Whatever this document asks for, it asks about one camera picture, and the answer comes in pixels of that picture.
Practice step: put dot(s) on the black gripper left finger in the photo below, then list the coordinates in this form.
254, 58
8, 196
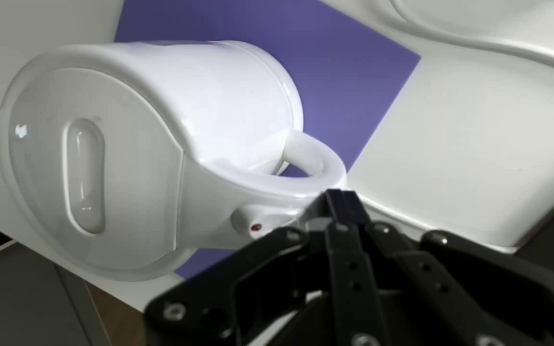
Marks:
269, 281

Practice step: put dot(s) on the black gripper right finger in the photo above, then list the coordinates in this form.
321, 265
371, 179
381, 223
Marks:
456, 288

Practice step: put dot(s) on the white electric kettle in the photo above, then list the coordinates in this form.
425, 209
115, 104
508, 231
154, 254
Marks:
162, 127

